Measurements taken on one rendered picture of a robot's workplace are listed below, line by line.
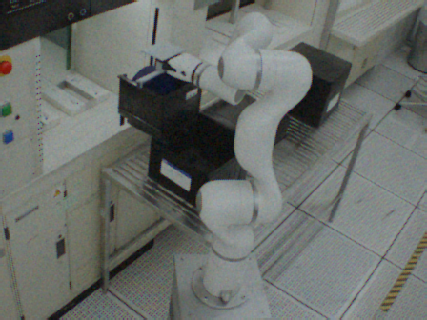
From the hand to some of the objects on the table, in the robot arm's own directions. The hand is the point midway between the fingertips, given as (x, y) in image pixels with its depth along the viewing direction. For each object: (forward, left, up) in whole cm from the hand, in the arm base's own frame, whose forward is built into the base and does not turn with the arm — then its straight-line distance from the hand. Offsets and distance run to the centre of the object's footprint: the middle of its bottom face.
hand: (164, 55), depth 185 cm
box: (+52, -77, -49) cm, 105 cm away
